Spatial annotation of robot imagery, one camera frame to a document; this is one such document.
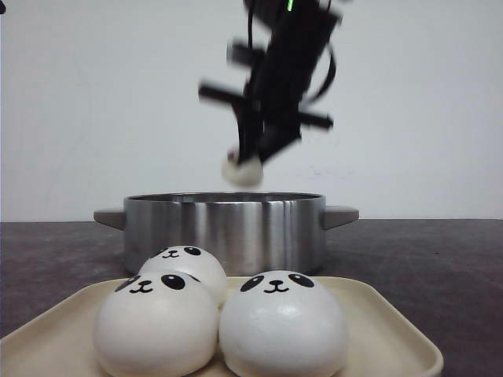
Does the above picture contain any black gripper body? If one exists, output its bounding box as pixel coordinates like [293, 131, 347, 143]
[198, 0, 342, 145]

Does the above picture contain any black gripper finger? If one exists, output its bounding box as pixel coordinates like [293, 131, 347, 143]
[235, 105, 263, 163]
[257, 123, 301, 163]

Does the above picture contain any white panda bun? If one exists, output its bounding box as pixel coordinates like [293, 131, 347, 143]
[93, 271, 219, 376]
[138, 245, 227, 306]
[218, 270, 349, 376]
[221, 148, 263, 188]

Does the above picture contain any stainless steel steamer pot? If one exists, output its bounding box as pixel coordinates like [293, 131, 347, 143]
[94, 192, 359, 276]

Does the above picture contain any cream rectangular tray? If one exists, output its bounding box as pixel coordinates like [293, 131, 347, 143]
[1, 276, 444, 376]

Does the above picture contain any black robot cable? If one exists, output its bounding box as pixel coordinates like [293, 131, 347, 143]
[300, 38, 339, 107]

